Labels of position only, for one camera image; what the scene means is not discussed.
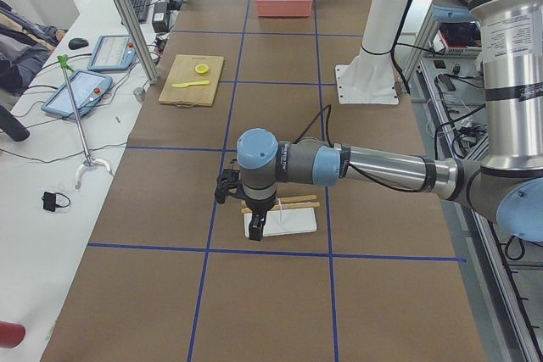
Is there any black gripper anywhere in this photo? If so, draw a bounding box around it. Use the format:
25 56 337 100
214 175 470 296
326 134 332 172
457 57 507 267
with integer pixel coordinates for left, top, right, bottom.
244 197 276 242

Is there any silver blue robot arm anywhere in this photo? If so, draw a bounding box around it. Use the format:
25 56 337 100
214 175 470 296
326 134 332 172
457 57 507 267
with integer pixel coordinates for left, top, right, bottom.
236 0 542 242

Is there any yellow plastic knife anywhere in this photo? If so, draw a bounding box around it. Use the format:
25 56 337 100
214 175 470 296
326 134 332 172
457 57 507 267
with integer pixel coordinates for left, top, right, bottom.
171 80 210 89

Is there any yellow plastic lemon half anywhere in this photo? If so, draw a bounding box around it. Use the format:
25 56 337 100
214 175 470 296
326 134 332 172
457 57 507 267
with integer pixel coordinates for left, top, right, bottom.
194 64 210 75

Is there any wooden cutting board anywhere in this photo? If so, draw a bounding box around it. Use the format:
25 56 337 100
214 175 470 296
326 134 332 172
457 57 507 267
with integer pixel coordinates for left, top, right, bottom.
159 54 225 107

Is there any near blue teach pendant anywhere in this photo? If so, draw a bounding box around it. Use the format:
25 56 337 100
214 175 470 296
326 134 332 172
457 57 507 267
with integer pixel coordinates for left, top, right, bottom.
41 70 113 118

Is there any blue teach pendant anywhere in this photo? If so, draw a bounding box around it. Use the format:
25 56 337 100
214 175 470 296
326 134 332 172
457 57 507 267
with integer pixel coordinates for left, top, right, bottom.
87 35 137 73
41 70 113 118

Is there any black power adapter box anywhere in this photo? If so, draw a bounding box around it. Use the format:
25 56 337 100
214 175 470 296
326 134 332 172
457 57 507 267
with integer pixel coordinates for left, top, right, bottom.
152 2 170 33

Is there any far blue teach pendant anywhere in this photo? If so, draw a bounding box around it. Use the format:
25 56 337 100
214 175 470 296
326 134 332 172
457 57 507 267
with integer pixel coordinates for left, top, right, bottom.
87 35 137 73

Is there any black computer mouse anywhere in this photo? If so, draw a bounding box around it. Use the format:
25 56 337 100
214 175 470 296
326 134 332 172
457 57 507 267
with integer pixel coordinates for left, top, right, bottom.
68 37 89 50

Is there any black keyboard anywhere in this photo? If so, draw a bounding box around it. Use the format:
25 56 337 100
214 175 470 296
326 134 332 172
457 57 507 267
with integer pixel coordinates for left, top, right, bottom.
126 0 153 23

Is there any red cylinder object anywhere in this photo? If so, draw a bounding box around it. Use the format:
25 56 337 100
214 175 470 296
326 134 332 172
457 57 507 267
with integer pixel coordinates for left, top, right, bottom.
0 320 26 348

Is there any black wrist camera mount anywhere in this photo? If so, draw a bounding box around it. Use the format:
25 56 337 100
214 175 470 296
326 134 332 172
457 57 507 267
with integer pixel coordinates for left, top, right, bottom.
215 159 245 204

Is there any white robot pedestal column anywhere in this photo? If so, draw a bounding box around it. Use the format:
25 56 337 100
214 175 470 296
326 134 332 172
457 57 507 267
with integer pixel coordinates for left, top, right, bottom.
335 0 409 105

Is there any small black clip with cable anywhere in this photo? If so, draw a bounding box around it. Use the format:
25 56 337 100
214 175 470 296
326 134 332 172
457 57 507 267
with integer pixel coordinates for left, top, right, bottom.
42 192 71 212

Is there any green handled reacher grabber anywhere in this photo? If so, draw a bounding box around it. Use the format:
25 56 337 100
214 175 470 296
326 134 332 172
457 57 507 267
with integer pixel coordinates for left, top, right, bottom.
57 55 114 190

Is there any aluminium frame post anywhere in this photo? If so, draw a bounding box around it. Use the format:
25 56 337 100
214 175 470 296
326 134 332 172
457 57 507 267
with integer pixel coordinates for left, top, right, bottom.
113 0 158 85

